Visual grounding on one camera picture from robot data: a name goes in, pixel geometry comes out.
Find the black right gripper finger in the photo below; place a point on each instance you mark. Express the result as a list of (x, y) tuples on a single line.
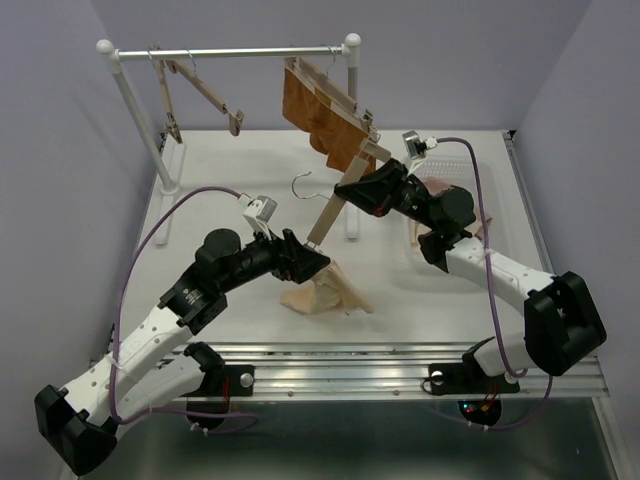
[(391, 172), (372, 199)]

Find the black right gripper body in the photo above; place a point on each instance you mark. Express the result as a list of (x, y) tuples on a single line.
[(407, 198)]

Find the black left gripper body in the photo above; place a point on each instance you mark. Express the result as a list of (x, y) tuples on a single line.
[(261, 258)]

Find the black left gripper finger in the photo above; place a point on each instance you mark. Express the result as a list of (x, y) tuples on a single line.
[(301, 257), (301, 272)]

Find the beige underwear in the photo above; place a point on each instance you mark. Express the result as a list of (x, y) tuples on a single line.
[(328, 290)]

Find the pink underwear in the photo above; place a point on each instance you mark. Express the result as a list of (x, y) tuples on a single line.
[(435, 186)]

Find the wooden clip hanger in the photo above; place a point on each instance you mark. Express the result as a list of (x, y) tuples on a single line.
[(171, 125), (235, 119)]

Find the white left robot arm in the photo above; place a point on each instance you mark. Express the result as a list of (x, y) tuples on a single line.
[(156, 363)]

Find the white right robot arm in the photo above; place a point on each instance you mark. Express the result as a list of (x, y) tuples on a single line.
[(561, 324)]

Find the brown underwear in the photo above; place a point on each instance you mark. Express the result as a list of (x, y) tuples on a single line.
[(330, 133)]

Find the wooden hanger with brown cloth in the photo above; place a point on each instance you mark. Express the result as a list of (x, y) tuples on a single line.
[(319, 83)]

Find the empty wooden clip hanger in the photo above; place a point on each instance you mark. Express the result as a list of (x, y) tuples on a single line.
[(171, 125)]

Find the white plastic basket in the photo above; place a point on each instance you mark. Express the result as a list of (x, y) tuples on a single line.
[(475, 198)]

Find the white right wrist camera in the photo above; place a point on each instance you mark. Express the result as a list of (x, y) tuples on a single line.
[(417, 149)]

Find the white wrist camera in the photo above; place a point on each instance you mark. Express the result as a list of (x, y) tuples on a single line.
[(258, 212), (417, 149)]

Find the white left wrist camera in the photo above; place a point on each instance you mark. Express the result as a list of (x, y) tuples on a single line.
[(258, 212)]

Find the aluminium mounting rail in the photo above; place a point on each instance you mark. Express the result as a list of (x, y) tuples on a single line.
[(340, 357)]

